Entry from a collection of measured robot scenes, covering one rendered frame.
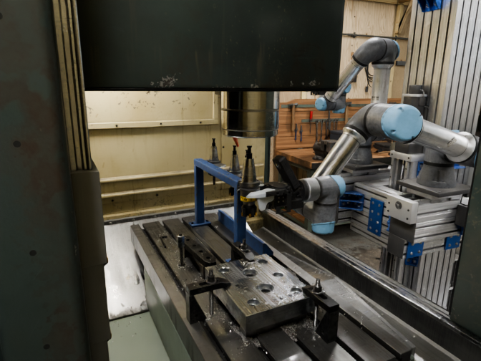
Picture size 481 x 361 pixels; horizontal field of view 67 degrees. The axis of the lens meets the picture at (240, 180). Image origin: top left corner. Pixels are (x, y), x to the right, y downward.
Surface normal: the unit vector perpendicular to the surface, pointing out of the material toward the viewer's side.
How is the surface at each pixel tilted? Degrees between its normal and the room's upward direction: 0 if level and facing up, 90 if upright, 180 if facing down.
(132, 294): 24
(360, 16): 89
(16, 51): 90
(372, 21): 90
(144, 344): 0
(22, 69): 90
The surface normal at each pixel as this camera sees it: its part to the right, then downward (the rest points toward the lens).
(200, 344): 0.01, -0.97
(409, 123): 0.25, 0.21
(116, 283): 0.18, -0.80
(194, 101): 0.44, 0.23
